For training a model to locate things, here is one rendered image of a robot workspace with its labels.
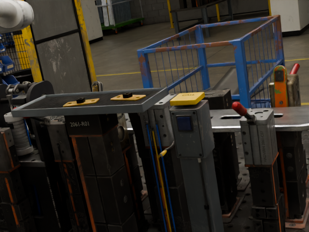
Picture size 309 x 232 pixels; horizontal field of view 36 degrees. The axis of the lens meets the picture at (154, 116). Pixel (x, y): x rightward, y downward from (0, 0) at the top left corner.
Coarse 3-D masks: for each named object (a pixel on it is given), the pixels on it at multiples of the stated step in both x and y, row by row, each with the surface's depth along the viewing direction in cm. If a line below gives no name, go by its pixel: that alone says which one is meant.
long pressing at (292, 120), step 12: (252, 108) 140; (264, 108) 138; (276, 108) 136; (288, 108) 134; (300, 108) 133; (216, 120) 135; (228, 120) 133; (276, 120) 126; (288, 120) 125; (300, 120) 123; (132, 132) 141; (216, 132) 129
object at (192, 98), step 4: (200, 92) 103; (176, 96) 104; (180, 96) 103; (184, 96) 102; (188, 96) 102; (192, 96) 101; (196, 96) 101; (200, 96) 101; (204, 96) 103; (172, 100) 101; (176, 100) 100; (180, 100) 100; (184, 100) 99; (188, 100) 99; (192, 100) 99; (196, 100) 99; (172, 104) 101; (176, 104) 101; (180, 104) 100; (184, 104) 100; (188, 104) 99; (192, 104) 99
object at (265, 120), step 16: (256, 112) 116; (272, 112) 115; (240, 128) 113; (256, 128) 111; (272, 128) 115; (256, 144) 113; (272, 144) 114; (256, 160) 114; (272, 160) 114; (256, 176) 116; (272, 176) 116; (256, 192) 118; (272, 192) 116; (256, 208) 119; (272, 208) 117; (256, 224) 120; (272, 224) 118
